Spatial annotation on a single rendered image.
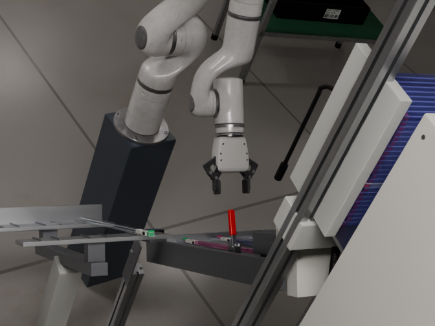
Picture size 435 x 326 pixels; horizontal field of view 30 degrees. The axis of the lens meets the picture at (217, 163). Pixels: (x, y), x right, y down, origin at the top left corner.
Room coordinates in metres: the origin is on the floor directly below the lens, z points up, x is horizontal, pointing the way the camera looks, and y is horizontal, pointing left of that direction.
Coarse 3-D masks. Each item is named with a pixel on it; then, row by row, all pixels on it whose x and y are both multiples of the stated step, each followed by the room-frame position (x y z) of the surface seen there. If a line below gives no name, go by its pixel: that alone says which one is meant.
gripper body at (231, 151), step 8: (224, 136) 1.83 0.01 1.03; (232, 136) 1.85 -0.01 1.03; (240, 136) 1.86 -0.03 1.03; (216, 144) 1.82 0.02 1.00; (224, 144) 1.82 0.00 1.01; (232, 144) 1.83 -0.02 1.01; (240, 144) 1.85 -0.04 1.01; (216, 152) 1.80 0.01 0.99; (224, 152) 1.81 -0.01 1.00; (232, 152) 1.82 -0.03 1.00; (240, 152) 1.83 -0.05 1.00; (216, 160) 1.79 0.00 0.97; (224, 160) 1.79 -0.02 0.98; (232, 160) 1.81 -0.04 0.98; (240, 160) 1.82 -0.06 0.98; (248, 160) 1.84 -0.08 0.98; (224, 168) 1.78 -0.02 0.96; (232, 168) 1.80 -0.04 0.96; (240, 168) 1.81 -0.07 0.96; (248, 168) 1.83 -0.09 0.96
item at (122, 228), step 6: (90, 222) 1.57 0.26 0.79; (96, 222) 1.54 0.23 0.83; (102, 222) 1.51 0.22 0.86; (108, 222) 1.51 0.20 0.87; (114, 228) 1.45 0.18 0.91; (120, 228) 1.43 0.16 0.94; (126, 228) 1.40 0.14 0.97; (132, 228) 1.38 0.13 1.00; (138, 228) 1.38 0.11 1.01; (150, 234) 1.32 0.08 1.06
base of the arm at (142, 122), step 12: (132, 96) 2.13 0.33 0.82; (144, 96) 2.10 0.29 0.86; (156, 96) 2.11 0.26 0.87; (168, 96) 2.14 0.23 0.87; (132, 108) 2.12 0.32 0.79; (144, 108) 2.10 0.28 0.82; (156, 108) 2.11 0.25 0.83; (120, 120) 2.14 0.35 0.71; (132, 120) 2.11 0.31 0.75; (144, 120) 2.10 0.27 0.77; (156, 120) 2.12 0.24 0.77; (120, 132) 2.08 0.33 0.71; (132, 132) 2.10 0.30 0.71; (144, 132) 2.11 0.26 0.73; (156, 132) 2.14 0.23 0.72; (168, 132) 2.18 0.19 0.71; (144, 144) 2.08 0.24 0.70
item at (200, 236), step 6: (180, 234) 1.71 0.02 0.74; (186, 234) 1.72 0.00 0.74; (192, 234) 1.73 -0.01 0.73; (198, 234) 1.74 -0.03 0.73; (204, 234) 1.75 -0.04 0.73; (210, 234) 1.76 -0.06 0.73; (216, 234) 1.77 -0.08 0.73; (222, 234) 1.79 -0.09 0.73; (228, 234) 1.80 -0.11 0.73; (240, 234) 1.82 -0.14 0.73; (246, 234) 1.83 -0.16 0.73; (168, 240) 1.68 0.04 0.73; (174, 240) 1.69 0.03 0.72; (198, 240) 1.73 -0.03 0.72; (204, 240) 1.74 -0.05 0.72
